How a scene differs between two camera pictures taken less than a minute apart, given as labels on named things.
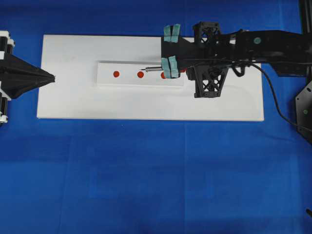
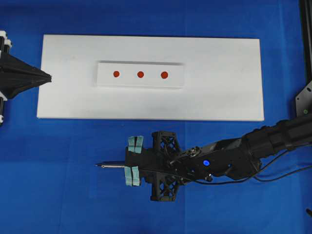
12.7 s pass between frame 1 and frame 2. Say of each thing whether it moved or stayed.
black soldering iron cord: moved
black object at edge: stayed
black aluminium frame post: stayed
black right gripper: moved
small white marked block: stayed
